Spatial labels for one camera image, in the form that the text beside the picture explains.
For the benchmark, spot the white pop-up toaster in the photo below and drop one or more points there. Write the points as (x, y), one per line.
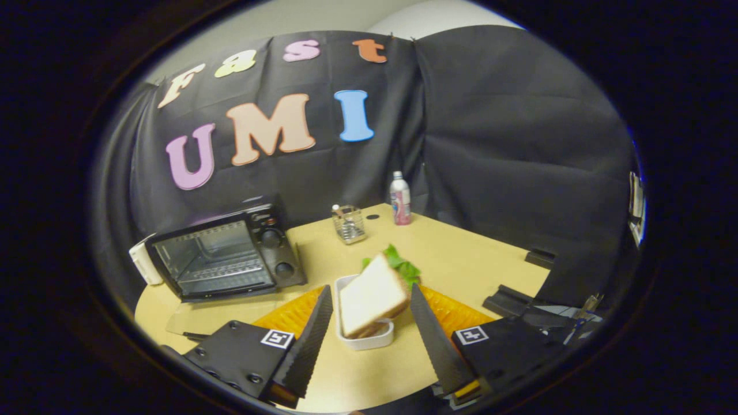
(141, 262)

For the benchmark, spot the black toaster oven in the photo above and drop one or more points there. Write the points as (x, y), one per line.
(271, 242)

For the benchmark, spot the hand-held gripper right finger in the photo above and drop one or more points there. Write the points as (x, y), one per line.
(438, 346)

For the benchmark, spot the white rectangular dish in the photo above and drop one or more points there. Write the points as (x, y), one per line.
(369, 343)

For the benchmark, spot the white bread lettuce sandwich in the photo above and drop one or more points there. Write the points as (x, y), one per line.
(372, 297)

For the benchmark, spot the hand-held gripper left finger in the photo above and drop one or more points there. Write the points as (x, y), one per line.
(311, 346)

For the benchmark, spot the black table clamp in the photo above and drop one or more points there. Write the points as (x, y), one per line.
(510, 302)
(539, 258)

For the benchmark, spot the white pink drink bottle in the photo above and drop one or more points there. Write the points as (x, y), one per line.
(400, 202)

